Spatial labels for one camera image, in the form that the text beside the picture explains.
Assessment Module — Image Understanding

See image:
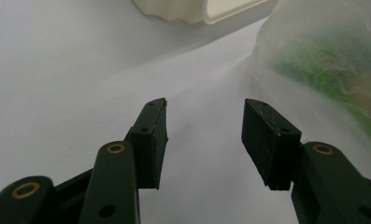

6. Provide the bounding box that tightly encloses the white plastic bin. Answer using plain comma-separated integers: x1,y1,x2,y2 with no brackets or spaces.
131,0,279,26

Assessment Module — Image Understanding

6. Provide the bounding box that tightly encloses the green snack packet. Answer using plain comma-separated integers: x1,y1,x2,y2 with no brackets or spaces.
268,27,371,157

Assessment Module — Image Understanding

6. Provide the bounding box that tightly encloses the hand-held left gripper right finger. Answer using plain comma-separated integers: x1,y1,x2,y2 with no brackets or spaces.
240,98,303,191

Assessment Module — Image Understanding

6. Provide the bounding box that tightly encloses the clear plastic bag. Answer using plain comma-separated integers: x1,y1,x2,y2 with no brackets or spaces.
248,0,371,185

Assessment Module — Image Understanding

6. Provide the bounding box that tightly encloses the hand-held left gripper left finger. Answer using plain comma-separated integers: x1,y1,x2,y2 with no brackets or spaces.
124,97,169,190

